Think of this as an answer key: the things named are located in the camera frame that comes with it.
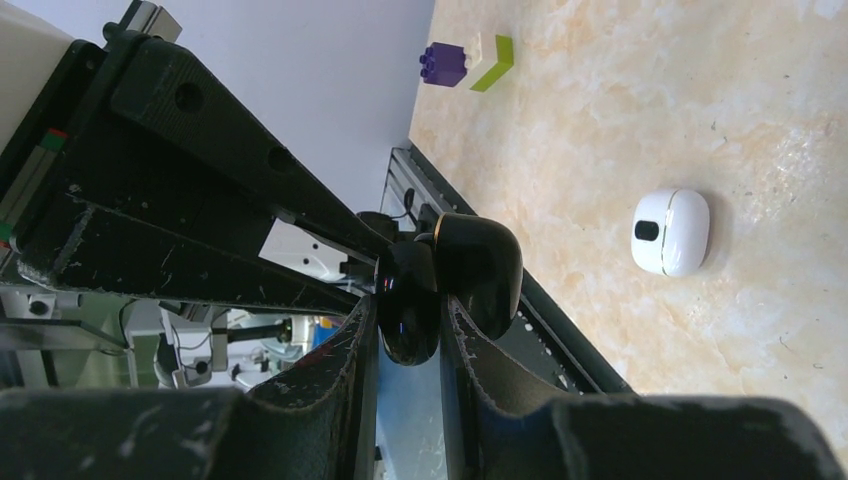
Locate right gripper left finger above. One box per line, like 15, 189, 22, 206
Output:
1, 295, 378, 479

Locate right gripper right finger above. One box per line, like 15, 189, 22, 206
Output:
441, 297, 845, 479

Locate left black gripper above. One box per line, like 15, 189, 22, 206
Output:
1, 2, 391, 316

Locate purple and wood blocks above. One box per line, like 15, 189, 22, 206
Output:
418, 33, 514, 93

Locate white earbud charging case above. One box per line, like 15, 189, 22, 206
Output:
630, 188, 710, 277

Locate black earbud charging case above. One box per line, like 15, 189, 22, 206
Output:
374, 213, 524, 366

